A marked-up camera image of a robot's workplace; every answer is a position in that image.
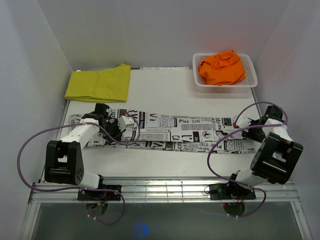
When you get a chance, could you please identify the folded yellow-green trousers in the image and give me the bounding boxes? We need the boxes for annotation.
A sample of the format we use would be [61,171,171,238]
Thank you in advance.
[64,64,131,103]

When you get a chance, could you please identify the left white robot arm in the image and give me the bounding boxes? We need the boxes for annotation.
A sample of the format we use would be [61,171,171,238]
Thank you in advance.
[44,103,121,200]

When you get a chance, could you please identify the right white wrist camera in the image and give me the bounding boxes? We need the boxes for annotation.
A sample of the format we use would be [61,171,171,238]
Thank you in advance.
[232,116,252,129]

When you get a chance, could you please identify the newspaper print trousers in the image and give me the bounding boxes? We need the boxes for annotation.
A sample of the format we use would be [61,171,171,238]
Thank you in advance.
[85,108,256,154]

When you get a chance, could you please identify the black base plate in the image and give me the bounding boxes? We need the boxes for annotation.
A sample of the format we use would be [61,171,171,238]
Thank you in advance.
[205,183,256,201]
[77,184,122,202]

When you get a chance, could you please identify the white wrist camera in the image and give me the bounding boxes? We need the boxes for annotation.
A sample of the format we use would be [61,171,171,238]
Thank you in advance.
[232,116,252,129]
[117,115,135,131]

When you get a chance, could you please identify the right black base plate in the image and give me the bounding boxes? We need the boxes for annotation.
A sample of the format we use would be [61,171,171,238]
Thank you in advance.
[205,183,256,201]

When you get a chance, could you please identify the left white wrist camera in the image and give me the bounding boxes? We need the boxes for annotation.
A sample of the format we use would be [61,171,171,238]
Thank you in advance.
[117,115,135,131]

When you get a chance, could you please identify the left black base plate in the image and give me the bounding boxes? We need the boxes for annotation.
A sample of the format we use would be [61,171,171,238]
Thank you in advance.
[77,184,122,202]

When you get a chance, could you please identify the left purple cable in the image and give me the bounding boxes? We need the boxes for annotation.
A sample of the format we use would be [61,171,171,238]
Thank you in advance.
[16,113,141,226]

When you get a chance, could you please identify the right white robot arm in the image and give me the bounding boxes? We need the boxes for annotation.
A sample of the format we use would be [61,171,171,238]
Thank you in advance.
[225,105,304,199]

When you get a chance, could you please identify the aluminium rail frame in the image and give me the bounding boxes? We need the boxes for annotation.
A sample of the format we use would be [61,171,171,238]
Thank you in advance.
[20,99,313,240]

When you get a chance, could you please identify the orange trousers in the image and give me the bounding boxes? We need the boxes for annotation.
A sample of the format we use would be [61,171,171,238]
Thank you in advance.
[198,50,246,86]

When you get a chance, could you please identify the white plastic basket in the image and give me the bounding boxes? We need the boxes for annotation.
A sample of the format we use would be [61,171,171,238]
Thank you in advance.
[192,53,258,94]

